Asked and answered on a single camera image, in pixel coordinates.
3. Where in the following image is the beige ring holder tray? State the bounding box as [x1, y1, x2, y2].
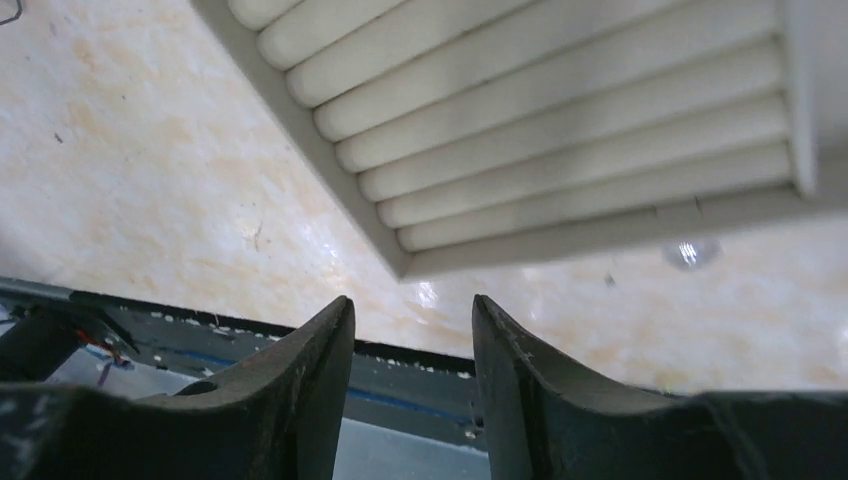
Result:
[195, 1, 847, 280]

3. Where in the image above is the crystal stud earring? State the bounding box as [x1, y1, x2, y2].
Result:
[662, 239, 722, 271]

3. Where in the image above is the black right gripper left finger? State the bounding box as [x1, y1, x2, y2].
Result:
[1, 296, 355, 479]

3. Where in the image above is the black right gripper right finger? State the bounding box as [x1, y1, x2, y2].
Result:
[472, 295, 847, 479]

